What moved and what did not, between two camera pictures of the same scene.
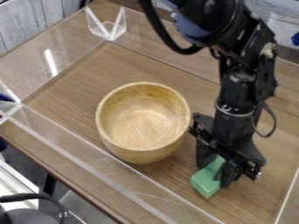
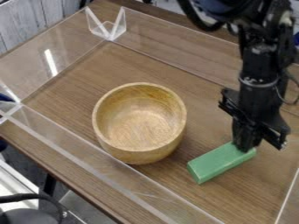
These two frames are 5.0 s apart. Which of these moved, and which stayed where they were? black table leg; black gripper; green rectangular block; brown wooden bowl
Moved: green rectangular block; black gripper
Stayed: black table leg; brown wooden bowl
